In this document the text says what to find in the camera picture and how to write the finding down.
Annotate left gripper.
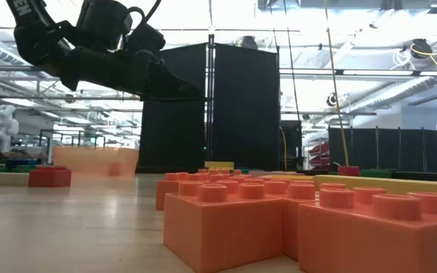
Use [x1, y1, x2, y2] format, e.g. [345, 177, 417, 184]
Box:
[57, 45, 205, 102]

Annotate red square block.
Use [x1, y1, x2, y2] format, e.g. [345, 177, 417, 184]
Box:
[27, 165, 73, 188]

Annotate amber square block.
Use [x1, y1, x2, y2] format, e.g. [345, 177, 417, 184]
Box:
[266, 173, 315, 181]

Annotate cream long block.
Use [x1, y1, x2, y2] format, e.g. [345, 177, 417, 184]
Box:
[0, 172, 30, 187]

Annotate yellow long block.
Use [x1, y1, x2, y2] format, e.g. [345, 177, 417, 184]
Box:
[313, 174, 437, 212]

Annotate orange square block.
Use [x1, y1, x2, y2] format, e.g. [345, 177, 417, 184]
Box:
[297, 185, 437, 273]
[162, 183, 285, 273]

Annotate black divider screen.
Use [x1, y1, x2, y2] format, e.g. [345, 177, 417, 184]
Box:
[137, 33, 282, 174]

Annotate yellow rectangular block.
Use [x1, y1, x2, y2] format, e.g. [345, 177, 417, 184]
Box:
[204, 161, 235, 171]

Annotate orange rectangular block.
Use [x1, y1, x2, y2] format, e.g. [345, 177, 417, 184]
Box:
[155, 171, 244, 212]

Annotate orange plastic bin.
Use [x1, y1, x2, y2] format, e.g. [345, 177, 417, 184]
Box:
[52, 146, 140, 177]

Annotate black cabinet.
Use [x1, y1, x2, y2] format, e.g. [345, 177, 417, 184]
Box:
[278, 120, 303, 171]

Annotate red shelf rack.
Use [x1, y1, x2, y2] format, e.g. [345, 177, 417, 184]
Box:
[307, 140, 330, 170]

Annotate white robot figure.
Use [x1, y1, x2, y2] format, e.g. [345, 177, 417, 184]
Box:
[0, 105, 20, 153]

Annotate orange long studded block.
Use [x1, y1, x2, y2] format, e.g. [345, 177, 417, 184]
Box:
[262, 178, 320, 263]

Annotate red rectangular block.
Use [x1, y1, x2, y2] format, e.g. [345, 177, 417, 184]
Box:
[337, 165, 361, 177]

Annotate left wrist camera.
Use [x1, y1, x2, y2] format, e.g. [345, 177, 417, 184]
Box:
[125, 22, 167, 54]

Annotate yellow hanging cable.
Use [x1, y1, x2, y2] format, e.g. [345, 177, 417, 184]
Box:
[322, 0, 351, 168]

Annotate black partition wall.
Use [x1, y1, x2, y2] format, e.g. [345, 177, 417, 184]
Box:
[327, 126, 437, 174]

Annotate ceiling cord reel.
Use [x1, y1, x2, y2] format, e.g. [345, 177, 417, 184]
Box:
[409, 36, 435, 60]

